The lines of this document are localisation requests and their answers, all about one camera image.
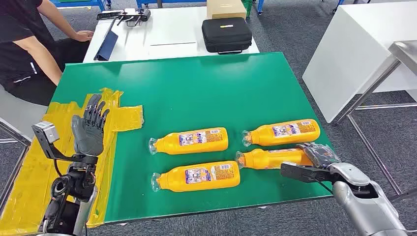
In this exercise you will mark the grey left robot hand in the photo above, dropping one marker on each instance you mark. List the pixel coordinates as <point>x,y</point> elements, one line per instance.
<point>88,133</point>

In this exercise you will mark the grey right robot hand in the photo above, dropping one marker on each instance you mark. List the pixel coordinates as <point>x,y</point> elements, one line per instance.
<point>321,156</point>

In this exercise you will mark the orange detergent bottle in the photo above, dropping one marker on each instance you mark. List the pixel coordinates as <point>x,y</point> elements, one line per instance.
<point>267,159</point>
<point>169,146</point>
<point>260,138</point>
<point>176,182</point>

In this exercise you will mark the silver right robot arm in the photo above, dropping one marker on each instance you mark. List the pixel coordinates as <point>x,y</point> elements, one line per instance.
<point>358,202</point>

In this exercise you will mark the person's left forearm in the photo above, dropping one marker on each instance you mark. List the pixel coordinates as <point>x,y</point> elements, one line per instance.
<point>58,18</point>

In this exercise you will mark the person's right forearm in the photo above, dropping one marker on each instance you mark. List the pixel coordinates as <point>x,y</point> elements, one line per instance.
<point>39,62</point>

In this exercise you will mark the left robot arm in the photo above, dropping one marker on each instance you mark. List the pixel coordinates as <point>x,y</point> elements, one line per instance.
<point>78,182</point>

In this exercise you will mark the grey metal bench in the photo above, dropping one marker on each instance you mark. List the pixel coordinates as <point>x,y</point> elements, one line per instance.
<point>16,110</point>

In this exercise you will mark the yellow taped plastic sheet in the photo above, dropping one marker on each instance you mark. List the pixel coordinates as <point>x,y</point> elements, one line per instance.
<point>29,182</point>

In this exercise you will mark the person's left hand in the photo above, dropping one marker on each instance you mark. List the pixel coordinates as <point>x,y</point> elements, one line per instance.
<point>84,35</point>

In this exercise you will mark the person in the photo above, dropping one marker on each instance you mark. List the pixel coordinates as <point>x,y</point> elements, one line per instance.
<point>13,58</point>

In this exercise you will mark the white panel desk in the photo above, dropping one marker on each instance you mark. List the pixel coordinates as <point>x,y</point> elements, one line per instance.
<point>351,49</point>

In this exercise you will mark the white flat sheet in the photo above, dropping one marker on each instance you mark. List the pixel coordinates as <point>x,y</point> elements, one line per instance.
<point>172,50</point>

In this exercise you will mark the black phone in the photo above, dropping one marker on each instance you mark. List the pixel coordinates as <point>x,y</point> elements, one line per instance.
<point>107,15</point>

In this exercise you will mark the blue metal rack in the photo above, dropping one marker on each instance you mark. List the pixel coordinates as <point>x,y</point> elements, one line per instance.
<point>81,4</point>

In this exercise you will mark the black remote controller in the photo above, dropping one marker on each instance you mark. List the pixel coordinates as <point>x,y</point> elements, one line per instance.
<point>143,14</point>

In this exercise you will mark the white table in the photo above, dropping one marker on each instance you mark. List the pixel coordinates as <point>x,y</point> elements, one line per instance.
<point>169,29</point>

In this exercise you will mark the black carrying case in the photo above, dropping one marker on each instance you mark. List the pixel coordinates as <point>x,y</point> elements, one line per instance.
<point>224,34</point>

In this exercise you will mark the green plastic crate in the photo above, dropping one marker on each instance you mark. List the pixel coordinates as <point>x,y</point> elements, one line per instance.
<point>248,6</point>

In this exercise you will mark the cardboard box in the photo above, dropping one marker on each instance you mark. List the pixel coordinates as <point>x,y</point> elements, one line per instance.
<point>224,9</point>

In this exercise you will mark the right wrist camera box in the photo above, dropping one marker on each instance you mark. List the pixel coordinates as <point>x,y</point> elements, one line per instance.
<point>299,172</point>

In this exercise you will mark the steel frame table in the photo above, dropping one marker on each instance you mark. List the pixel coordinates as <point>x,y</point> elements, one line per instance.
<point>407,52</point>

